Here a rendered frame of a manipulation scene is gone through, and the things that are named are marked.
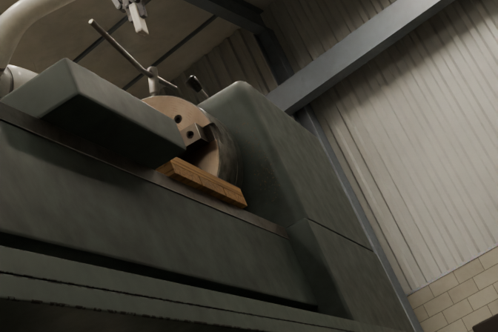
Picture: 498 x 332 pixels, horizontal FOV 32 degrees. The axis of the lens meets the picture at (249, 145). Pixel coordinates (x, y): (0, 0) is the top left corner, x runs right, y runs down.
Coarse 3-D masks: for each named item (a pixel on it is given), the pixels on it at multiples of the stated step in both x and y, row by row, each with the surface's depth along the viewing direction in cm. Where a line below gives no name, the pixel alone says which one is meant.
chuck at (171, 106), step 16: (160, 96) 187; (176, 112) 184; (192, 112) 183; (224, 128) 188; (208, 144) 179; (224, 144) 181; (192, 160) 180; (208, 160) 178; (224, 160) 179; (224, 176) 179
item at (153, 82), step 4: (148, 68) 194; (152, 68) 193; (156, 68) 194; (152, 72) 193; (156, 72) 194; (156, 76) 193; (152, 80) 192; (156, 80) 193; (152, 84) 192; (156, 84) 192; (152, 88) 192; (156, 88) 192; (152, 92) 192; (156, 92) 192
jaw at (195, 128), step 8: (184, 128) 178; (192, 128) 177; (200, 128) 178; (208, 128) 180; (184, 136) 177; (192, 136) 177; (200, 136) 176; (208, 136) 180; (216, 136) 181; (192, 144) 177; (200, 144) 178; (184, 152) 179; (192, 152) 180
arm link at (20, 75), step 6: (12, 66) 218; (12, 72) 215; (18, 72) 216; (24, 72) 219; (30, 72) 221; (18, 78) 215; (24, 78) 217; (30, 78) 219; (18, 84) 215; (12, 90) 213
